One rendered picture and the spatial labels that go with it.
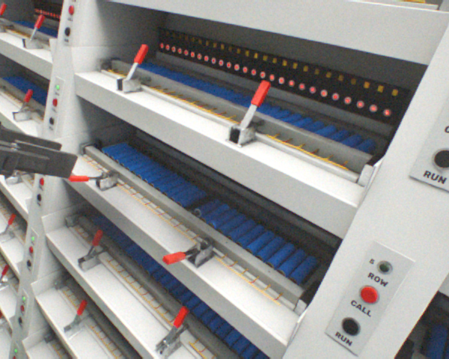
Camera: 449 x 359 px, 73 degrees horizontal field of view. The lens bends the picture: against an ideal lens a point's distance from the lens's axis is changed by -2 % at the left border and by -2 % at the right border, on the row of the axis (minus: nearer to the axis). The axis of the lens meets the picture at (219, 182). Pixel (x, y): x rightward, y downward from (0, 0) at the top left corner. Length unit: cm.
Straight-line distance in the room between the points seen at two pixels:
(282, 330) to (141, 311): 32
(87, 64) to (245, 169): 46
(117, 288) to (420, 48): 64
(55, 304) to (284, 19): 84
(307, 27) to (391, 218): 23
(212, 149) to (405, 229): 26
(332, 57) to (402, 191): 32
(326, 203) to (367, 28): 19
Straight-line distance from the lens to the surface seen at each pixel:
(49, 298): 97
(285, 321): 46
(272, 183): 39
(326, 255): 54
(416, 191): 34
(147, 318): 66
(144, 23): 82
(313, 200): 37
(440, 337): 52
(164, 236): 54
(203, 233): 52
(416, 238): 35
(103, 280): 73
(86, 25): 74
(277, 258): 50
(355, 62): 58
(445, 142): 34
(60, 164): 40
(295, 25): 42
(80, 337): 88
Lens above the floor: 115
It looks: 17 degrees down
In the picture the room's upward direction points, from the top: 19 degrees clockwise
